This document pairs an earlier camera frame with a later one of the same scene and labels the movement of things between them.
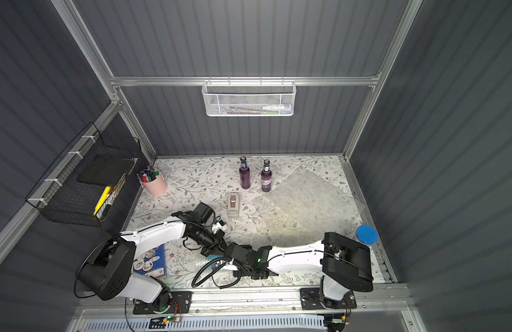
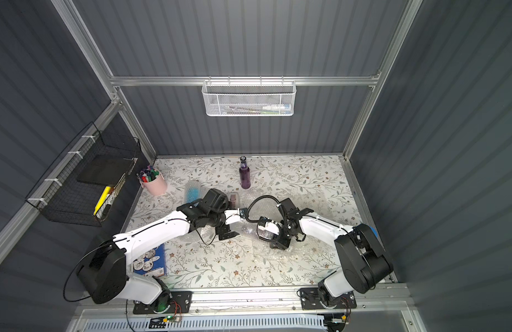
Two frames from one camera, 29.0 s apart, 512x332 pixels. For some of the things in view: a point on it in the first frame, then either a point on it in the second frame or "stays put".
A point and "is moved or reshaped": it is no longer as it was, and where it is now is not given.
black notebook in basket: (107, 169) stays put
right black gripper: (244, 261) to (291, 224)
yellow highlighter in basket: (106, 191) stays put
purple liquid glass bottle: (244, 173) stays put
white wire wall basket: (249, 98) stays put
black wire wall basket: (84, 185) stays put
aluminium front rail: (367, 299) stays put
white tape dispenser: (233, 206) stays put
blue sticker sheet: (151, 263) stays put
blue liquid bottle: (207, 259) to (193, 191)
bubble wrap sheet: (306, 207) is moved or reshaped
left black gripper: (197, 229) to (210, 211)
